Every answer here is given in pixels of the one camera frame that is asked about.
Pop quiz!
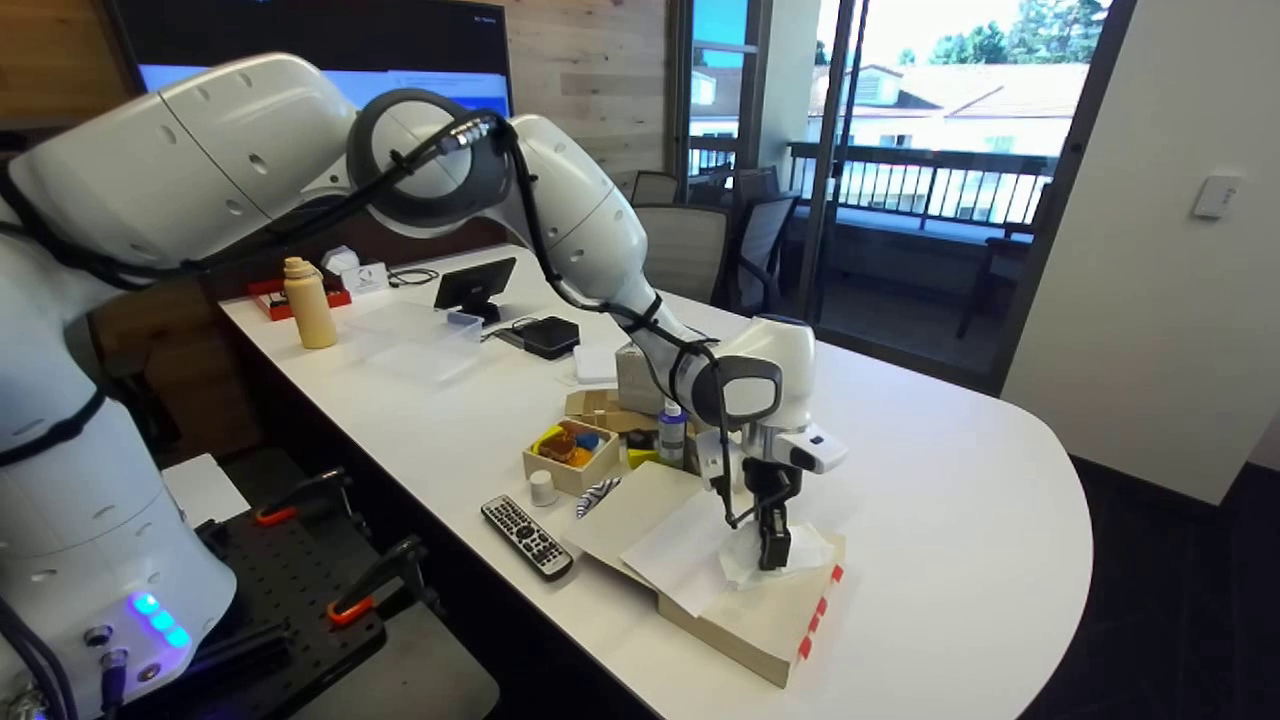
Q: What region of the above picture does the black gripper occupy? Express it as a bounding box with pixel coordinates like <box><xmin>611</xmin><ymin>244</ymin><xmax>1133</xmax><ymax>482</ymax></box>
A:
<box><xmin>724</xmin><ymin>451</ymin><xmax>809</xmax><ymax>574</ymax></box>

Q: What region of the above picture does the white paper napkin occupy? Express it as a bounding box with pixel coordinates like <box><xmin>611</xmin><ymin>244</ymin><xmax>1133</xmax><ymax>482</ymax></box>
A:
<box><xmin>715</xmin><ymin>506</ymin><xmax>841</xmax><ymax>593</ymax></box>

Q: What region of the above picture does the small bottle with blue cap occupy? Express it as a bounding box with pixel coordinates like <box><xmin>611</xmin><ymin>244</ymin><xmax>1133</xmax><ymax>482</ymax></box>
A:
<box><xmin>651</xmin><ymin>401</ymin><xmax>695</xmax><ymax>473</ymax></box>

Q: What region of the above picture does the wooden tray with coloured blocks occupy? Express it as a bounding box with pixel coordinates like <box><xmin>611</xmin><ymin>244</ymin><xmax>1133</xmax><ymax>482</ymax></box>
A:
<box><xmin>521</xmin><ymin>415</ymin><xmax>632</xmax><ymax>500</ymax></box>

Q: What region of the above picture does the small white cylinder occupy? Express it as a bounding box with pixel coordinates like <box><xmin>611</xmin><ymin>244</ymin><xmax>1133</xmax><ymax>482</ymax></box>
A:
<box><xmin>524</xmin><ymin>464</ymin><xmax>565</xmax><ymax>510</ymax></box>

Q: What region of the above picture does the black remote control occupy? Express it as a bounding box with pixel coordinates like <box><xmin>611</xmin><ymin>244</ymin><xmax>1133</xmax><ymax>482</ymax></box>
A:
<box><xmin>474</xmin><ymin>490</ymin><xmax>581</xmax><ymax>589</ymax></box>

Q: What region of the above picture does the dark office chair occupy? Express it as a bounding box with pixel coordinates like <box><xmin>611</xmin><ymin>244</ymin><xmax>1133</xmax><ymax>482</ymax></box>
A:
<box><xmin>724</xmin><ymin>187</ymin><xmax>803</xmax><ymax>318</ymax></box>

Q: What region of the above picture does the grey office chair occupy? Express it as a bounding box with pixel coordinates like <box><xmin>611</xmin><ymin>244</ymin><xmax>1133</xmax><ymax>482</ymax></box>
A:
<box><xmin>632</xmin><ymin>201</ymin><xmax>737</xmax><ymax>308</ymax></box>

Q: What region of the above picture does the black tablet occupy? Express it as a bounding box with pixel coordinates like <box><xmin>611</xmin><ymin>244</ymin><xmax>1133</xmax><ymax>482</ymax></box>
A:
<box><xmin>430</xmin><ymin>250</ymin><xmax>524</xmax><ymax>327</ymax></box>

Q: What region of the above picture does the black balcony railing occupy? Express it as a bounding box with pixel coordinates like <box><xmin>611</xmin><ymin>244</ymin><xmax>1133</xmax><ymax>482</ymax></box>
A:
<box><xmin>779</xmin><ymin>132</ymin><xmax>1058</xmax><ymax>236</ymax></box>

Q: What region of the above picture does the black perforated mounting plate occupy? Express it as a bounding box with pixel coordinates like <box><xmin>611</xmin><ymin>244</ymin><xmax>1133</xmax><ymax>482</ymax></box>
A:
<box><xmin>132</xmin><ymin>444</ymin><xmax>503</xmax><ymax>720</ymax></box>

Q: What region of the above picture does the white plastic container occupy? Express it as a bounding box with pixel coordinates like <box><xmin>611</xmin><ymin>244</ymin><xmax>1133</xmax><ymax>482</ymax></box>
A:
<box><xmin>317</xmin><ymin>238</ymin><xmax>396</xmax><ymax>301</ymax></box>

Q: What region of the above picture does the tan squeeze bottle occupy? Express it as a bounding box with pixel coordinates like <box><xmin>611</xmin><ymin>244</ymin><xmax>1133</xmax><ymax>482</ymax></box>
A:
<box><xmin>275</xmin><ymin>250</ymin><xmax>343</xmax><ymax>356</ymax></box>

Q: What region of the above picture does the red tray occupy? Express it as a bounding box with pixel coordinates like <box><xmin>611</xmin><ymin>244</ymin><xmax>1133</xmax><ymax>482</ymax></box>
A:
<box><xmin>246</xmin><ymin>271</ymin><xmax>358</xmax><ymax>322</ymax></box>

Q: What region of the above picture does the white paper sheet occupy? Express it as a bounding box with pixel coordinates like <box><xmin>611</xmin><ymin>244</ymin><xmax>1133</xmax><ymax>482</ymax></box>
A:
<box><xmin>156</xmin><ymin>449</ymin><xmax>256</xmax><ymax>530</ymax></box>

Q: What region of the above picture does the black TV monitor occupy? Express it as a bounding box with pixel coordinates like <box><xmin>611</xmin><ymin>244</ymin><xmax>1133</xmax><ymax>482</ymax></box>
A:
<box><xmin>105</xmin><ymin>0</ymin><xmax>521</xmax><ymax>136</ymax></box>

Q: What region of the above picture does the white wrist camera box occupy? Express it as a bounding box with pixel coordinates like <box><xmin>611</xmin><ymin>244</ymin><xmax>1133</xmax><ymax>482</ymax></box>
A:
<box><xmin>774</xmin><ymin>423</ymin><xmax>850</xmax><ymax>481</ymax></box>

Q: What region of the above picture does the black clamp with orange handle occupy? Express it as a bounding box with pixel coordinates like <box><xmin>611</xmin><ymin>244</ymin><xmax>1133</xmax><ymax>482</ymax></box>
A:
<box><xmin>246</xmin><ymin>464</ymin><xmax>358</xmax><ymax>530</ymax></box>
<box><xmin>323</xmin><ymin>530</ymin><xmax>430</xmax><ymax>630</ymax></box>

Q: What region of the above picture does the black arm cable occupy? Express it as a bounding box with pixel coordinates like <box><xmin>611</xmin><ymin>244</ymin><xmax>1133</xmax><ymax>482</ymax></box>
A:
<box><xmin>357</xmin><ymin>107</ymin><xmax>750</xmax><ymax>530</ymax></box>

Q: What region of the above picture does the white light switch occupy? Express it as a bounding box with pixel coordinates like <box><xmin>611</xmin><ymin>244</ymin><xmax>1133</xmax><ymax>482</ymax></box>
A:
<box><xmin>1187</xmin><ymin>167</ymin><xmax>1243</xmax><ymax>225</ymax></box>

